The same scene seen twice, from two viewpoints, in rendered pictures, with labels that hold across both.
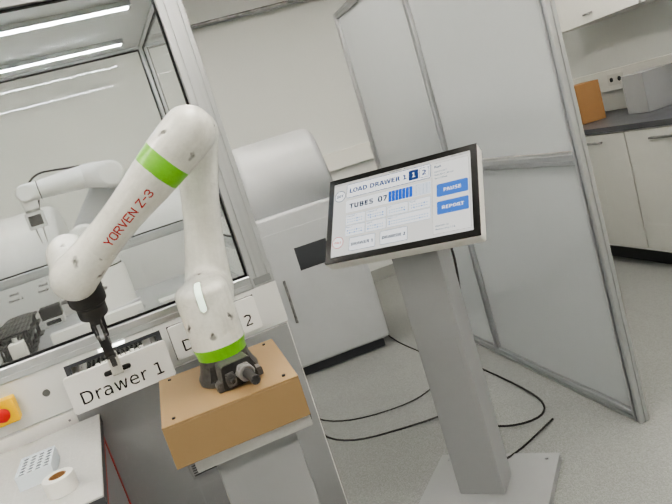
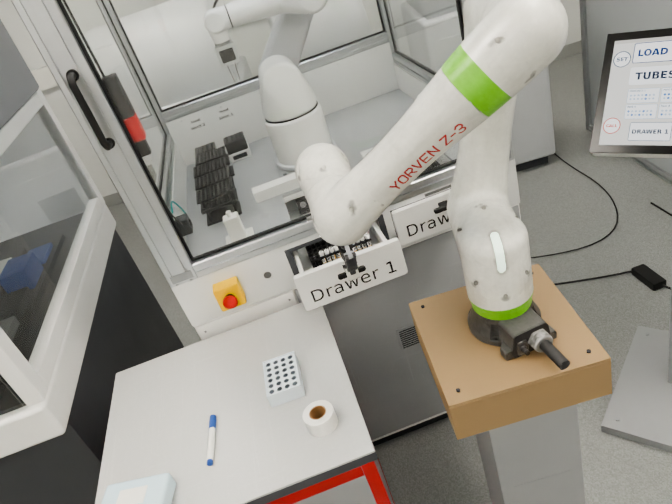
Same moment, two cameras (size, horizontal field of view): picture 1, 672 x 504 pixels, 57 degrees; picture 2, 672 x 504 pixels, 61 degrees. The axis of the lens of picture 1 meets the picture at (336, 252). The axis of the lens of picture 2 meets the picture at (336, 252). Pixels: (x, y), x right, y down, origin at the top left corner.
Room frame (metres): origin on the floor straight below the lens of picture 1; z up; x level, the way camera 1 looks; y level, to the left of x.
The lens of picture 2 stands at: (0.54, 0.37, 1.72)
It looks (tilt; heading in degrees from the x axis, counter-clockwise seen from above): 32 degrees down; 16
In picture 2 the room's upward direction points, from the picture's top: 19 degrees counter-clockwise
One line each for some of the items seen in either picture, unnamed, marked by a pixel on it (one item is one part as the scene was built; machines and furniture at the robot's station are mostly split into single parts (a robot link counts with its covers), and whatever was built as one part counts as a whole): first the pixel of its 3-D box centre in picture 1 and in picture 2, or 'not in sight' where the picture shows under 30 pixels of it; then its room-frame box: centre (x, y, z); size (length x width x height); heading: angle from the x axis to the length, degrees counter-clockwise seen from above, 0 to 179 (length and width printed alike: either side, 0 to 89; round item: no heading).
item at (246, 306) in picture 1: (216, 327); (443, 211); (1.97, 0.44, 0.87); 0.29 x 0.02 x 0.11; 109
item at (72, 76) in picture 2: not in sight; (90, 113); (1.70, 1.14, 1.45); 0.05 x 0.03 x 0.19; 19
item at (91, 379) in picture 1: (120, 376); (351, 274); (1.73, 0.69, 0.87); 0.29 x 0.02 x 0.11; 109
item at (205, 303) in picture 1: (210, 314); (494, 260); (1.49, 0.34, 1.02); 0.16 x 0.13 x 0.19; 5
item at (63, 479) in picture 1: (60, 483); (320, 418); (1.35, 0.76, 0.78); 0.07 x 0.07 x 0.04
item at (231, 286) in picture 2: (4, 411); (229, 294); (1.74, 1.05, 0.88); 0.07 x 0.05 x 0.07; 109
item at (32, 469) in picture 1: (38, 467); (283, 378); (1.49, 0.87, 0.78); 0.12 x 0.08 x 0.04; 17
